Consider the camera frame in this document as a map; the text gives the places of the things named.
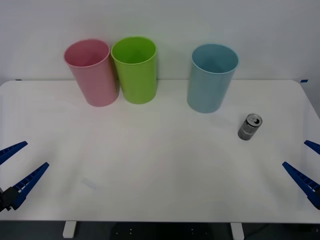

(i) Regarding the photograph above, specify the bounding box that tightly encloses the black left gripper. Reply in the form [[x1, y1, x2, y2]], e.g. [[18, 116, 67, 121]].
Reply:
[[0, 140, 50, 213]]

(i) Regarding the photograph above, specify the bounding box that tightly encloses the pink plastic bin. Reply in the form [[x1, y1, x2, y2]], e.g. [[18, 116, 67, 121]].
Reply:
[[63, 38, 120, 108]]

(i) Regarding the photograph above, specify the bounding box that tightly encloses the black and silver drink can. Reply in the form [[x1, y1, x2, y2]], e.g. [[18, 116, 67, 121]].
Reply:
[[237, 113, 263, 142]]

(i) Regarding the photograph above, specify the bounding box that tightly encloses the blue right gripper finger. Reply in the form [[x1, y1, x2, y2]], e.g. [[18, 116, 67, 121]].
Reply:
[[281, 161, 320, 211], [303, 140, 320, 155]]

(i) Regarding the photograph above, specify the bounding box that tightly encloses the white table leg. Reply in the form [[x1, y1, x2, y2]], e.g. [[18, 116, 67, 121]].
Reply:
[[62, 221, 76, 239], [230, 222, 245, 240]]

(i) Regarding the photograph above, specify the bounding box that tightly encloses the yellow-green plastic bin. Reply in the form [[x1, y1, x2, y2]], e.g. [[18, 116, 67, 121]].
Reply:
[[110, 35, 158, 105]]

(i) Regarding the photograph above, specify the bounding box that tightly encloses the pale blue plastic bin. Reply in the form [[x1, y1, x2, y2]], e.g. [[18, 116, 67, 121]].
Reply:
[[186, 43, 240, 114]]

